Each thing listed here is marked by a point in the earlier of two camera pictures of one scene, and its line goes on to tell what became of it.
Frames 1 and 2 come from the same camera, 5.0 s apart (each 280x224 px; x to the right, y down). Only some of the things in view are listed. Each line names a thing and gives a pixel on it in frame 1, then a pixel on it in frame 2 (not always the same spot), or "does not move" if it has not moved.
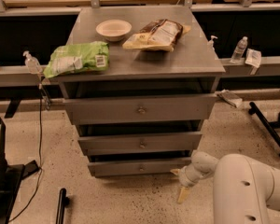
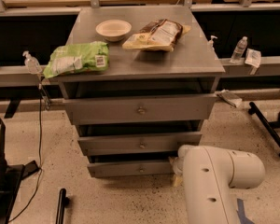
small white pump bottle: x=210 y=48 does not move
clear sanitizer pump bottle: x=32 y=63 does not move
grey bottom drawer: x=149 y=167 does not move
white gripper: x=185 y=178 -> x=178 y=166
